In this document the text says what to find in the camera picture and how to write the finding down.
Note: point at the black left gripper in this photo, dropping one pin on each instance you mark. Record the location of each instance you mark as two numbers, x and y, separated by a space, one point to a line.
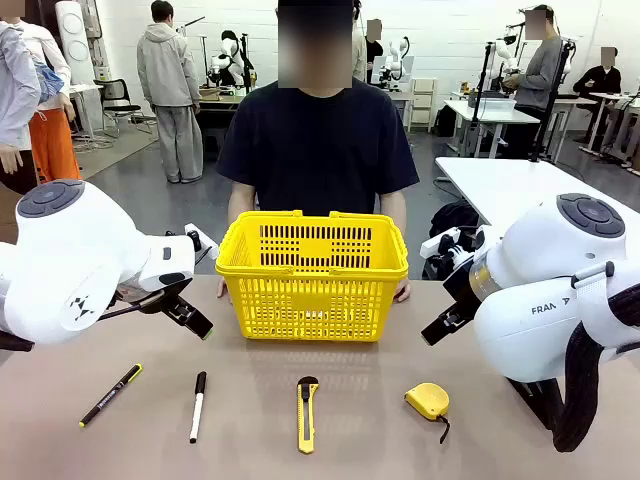
160 296

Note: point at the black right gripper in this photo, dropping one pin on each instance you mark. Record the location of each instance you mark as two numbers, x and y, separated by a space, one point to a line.
462 295

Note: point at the yellow tape measure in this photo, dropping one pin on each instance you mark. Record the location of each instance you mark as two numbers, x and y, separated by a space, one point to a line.
427 400

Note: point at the white marker black cap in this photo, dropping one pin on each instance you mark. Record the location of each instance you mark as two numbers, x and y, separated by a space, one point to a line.
198 405

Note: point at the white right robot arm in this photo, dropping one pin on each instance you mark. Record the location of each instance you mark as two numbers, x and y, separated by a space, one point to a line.
550 260

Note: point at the person's left forearm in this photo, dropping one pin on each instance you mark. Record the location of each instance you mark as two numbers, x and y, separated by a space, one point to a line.
392 210

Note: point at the person's right forearm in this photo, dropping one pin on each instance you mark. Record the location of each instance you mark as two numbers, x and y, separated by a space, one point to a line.
241 205

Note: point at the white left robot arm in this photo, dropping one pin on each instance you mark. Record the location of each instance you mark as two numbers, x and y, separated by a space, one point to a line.
75 250

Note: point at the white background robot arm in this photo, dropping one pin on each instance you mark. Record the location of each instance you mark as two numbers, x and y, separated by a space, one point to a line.
395 55

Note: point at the yellow plastic shopping basket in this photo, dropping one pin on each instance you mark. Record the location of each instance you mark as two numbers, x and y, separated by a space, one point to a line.
310 302

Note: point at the person in black t-shirt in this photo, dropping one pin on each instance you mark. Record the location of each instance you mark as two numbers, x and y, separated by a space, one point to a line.
320 150

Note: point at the person in grey hoodie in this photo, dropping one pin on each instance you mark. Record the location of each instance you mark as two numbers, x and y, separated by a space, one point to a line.
167 75

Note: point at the person in grey sweater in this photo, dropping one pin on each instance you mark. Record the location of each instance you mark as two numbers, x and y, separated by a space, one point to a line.
542 75

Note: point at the background person dark top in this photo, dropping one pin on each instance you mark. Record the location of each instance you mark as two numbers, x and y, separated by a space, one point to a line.
372 55

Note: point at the seated person black jacket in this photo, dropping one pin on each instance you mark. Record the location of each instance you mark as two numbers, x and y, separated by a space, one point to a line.
602 80

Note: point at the person's right hand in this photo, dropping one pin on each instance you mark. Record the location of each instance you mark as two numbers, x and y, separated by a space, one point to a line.
223 289

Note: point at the person's left hand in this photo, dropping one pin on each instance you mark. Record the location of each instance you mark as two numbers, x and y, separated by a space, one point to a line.
404 291

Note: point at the black backpack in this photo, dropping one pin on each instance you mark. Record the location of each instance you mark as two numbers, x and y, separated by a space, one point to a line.
452 220

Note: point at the black pen yellow cap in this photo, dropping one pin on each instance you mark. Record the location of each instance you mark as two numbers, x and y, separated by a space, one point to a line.
111 395

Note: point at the yellow utility knife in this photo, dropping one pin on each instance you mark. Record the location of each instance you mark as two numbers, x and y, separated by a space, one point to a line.
306 425

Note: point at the white background table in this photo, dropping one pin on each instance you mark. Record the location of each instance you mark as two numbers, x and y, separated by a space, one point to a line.
495 115

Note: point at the white drawer cabinet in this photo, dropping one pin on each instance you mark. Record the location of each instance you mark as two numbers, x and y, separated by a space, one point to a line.
422 105

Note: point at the mannequin white shirt orange pants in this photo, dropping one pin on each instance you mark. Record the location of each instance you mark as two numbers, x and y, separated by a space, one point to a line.
50 145

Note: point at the black office chair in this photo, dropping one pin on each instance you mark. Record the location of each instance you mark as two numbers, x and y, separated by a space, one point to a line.
116 92

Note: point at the thin black stand pole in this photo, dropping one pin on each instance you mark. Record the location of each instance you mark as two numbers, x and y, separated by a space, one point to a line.
481 80

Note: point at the thick black stand pole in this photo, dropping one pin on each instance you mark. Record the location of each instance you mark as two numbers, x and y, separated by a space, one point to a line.
552 100

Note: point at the white background robot black stand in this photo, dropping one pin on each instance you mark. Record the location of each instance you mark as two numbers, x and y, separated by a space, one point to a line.
230 50

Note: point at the white robot beside pole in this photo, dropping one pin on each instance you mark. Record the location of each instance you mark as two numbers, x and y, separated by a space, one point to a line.
507 55

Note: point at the mannequin blue shirt brown apron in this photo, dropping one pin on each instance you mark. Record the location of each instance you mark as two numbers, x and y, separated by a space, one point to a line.
15 90

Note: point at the white standing air conditioner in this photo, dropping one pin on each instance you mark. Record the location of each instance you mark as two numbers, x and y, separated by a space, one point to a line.
75 30

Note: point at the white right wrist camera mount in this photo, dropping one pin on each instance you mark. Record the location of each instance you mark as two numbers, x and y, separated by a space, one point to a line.
440 242

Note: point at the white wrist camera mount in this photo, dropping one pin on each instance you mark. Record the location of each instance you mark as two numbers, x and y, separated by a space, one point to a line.
440 242
192 232

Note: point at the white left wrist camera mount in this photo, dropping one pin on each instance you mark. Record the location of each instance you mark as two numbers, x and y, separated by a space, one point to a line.
192 232

